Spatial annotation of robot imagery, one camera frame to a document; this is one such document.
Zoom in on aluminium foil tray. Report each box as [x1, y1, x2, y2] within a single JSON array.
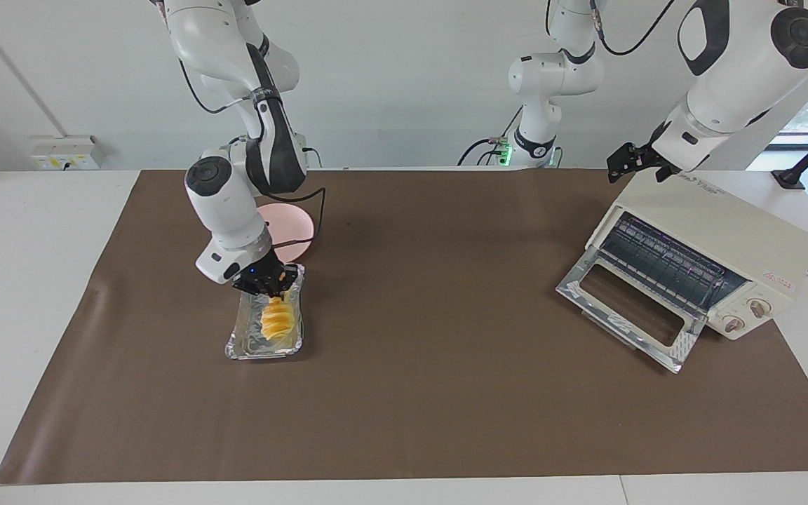
[[225, 263, 306, 361]]

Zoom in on yellow sliced bread loaf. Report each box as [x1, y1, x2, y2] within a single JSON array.
[[260, 295, 297, 344]]

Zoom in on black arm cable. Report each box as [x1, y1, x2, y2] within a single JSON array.
[[264, 186, 327, 248], [590, 0, 678, 57]]

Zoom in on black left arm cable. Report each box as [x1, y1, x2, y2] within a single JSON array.
[[590, 0, 678, 57]]

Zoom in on metal oven wire rack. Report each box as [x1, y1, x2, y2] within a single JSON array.
[[600, 214, 745, 313]]

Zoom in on brown table mat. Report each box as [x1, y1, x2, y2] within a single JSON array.
[[0, 168, 808, 485]]

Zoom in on glass oven door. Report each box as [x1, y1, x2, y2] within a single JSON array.
[[556, 245, 708, 374]]

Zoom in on black left base cable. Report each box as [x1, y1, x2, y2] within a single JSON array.
[[457, 105, 524, 167]]

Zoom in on white wall socket box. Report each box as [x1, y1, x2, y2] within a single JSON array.
[[31, 135, 106, 171]]

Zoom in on cream toaster oven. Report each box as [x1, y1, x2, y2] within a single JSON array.
[[585, 155, 808, 342]]

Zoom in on pink round plate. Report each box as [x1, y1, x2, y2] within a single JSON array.
[[257, 203, 316, 262]]

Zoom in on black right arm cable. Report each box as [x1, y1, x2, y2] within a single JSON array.
[[264, 186, 327, 248]]

